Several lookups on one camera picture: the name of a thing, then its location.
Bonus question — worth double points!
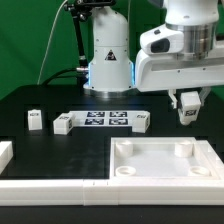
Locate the white square table top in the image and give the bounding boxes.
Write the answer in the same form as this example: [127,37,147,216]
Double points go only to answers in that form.
[109,137,222,180]

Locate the white front fence wall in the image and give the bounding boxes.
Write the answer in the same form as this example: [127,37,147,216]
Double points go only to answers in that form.
[0,180,224,206]

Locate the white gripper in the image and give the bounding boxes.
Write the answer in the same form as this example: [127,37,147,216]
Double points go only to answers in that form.
[135,49,224,109]

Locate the white marker sheet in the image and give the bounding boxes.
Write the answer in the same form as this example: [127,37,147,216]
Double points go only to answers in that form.
[68,110,134,128]

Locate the white cable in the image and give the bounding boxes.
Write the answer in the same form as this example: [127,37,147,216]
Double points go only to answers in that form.
[37,0,69,86]

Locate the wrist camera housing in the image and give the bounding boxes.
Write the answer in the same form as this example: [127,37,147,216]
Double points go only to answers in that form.
[140,25,184,55]

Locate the white left fence piece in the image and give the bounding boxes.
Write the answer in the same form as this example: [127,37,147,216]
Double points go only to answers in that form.
[0,141,13,174]

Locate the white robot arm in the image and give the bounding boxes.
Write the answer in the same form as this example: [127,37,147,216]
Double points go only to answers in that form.
[84,0,224,98]

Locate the black cable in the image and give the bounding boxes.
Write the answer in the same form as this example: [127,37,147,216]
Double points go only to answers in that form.
[41,68,88,86]

